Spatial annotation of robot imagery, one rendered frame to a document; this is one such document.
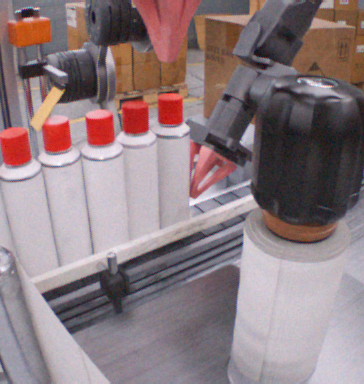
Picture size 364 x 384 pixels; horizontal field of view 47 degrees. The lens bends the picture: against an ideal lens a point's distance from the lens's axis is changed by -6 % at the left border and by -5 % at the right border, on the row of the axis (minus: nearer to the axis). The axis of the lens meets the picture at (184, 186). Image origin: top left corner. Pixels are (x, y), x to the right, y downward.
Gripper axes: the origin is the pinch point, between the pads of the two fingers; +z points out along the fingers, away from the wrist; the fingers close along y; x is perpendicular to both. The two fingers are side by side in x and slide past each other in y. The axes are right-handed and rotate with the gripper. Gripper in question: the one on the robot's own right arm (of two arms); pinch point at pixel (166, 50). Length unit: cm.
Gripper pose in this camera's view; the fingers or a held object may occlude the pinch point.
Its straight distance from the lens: 32.1
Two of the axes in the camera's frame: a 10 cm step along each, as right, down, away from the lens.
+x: -5.6, -3.7, 7.4
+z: 0.1, 8.9, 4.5
